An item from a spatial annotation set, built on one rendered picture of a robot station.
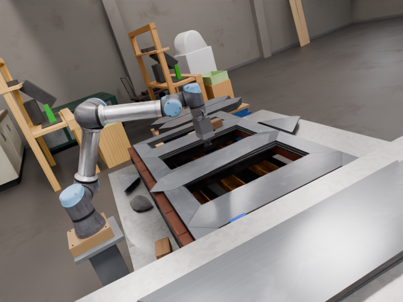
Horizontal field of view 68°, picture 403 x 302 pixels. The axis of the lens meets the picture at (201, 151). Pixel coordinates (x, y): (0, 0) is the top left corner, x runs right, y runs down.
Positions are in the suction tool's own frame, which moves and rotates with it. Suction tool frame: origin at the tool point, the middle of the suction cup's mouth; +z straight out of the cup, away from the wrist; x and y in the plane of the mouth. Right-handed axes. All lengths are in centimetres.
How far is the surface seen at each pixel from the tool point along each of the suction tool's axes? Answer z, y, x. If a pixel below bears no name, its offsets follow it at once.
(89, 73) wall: -22, 684, -26
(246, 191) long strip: 9.4, -39.0, 5.2
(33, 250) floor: 95, 166, 136
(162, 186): 9.6, -2.0, 29.6
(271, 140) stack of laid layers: 9.3, -8.6, -32.6
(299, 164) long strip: 9.2, -40.1, -22.1
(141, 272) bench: -11, -77, 55
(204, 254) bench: -11, -82, 41
